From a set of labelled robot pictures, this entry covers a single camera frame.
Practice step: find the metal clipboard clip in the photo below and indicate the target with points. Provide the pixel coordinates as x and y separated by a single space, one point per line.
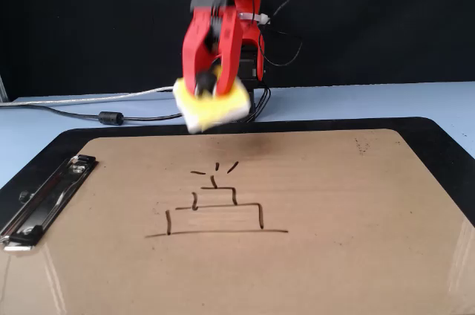
44 200

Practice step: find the black mat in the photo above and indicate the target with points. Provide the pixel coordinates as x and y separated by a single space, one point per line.
148 131

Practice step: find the yellow white sponge with knob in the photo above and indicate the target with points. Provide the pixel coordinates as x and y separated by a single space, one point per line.
215 110

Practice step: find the black backdrop cloth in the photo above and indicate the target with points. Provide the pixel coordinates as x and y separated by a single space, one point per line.
74 14

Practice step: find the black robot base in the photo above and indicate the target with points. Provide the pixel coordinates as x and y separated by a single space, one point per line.
254 107

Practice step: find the brown clipboard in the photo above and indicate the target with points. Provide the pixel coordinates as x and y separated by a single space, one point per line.
297 255

